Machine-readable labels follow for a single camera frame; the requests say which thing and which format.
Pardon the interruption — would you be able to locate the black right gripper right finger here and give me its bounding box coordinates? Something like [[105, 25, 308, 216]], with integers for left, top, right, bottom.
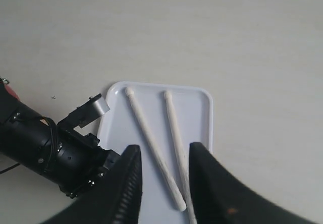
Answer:
[[189, 142, 311, 223]]

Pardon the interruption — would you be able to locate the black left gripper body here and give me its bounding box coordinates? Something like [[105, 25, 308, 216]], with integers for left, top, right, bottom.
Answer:
[[57, 132, 120, 198]]

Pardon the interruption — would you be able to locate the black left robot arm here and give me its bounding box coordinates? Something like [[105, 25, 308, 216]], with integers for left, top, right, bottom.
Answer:
[[1, 82, 120, 198]]

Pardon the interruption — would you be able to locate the wooden drumstick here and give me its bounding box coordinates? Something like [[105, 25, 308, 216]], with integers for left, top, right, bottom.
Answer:
[[125, 87, 186, 211], [164, 90, 197, 223]]

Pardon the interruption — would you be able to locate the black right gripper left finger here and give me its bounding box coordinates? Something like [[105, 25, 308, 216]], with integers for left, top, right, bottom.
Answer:
[[44, 145, 143, 224]]

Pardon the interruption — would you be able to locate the white rectangular plastic tray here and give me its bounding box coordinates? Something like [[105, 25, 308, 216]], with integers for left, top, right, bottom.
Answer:
[[97, 81, 213, 223]]

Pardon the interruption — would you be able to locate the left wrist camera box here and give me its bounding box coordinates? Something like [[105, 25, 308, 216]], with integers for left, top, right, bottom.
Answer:
[[58, 94, 110, 129]]

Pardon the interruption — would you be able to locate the small red drum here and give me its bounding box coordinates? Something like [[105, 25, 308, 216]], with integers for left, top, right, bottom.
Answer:
[[1, 77, 20, 100]]

